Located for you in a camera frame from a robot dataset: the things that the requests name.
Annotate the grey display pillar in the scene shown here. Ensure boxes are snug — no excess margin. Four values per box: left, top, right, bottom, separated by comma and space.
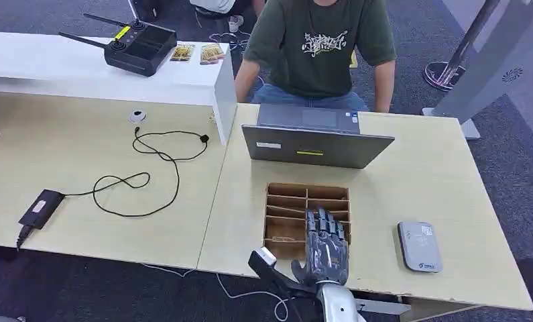
422, 0, 533, 141

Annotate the black mains plug lead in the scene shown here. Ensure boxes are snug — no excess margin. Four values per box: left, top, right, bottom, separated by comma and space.
15, 224, 32, 251

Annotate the pole with round base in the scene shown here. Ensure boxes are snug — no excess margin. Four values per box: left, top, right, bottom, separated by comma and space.
421, 0, 502, 93

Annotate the pale wrist camera, black bracket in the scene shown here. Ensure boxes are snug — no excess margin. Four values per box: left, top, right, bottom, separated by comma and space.
247, 247, 320, 299

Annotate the black power adapter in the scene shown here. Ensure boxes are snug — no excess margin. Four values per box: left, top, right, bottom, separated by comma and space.
18, 189, 66, 231

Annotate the black remote controller with antennas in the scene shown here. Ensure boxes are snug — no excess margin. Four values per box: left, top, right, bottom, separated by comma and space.
58, 13, 178, 78

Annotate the grey laptop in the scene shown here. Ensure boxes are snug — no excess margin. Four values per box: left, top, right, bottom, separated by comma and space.
241, 103, 396, 170

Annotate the white desk shelf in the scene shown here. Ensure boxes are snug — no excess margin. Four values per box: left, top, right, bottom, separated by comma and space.
0, 32, 238, 148

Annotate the white floor cable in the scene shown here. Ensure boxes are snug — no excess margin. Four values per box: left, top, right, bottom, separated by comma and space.
141, 263, 294, 322
208, 31, 267, 90

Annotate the wooden divided card box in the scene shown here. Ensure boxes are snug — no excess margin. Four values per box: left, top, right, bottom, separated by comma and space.
262, 182, 351, 263

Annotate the person with white shoes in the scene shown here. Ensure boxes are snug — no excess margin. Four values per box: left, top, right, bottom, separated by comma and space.
189, 0, 267, 34

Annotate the black adapter cable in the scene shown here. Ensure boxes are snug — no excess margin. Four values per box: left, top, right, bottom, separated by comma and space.
63, 127, 210, 219

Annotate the grey card reader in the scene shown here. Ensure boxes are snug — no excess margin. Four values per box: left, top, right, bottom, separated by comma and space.
397, 221, 444, 274

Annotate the grey metal desk foot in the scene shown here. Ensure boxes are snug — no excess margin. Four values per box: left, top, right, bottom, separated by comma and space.
355, 299, 412, 317

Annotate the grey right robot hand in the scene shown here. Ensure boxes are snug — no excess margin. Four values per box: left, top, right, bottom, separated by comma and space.
291, 206, 351, 286

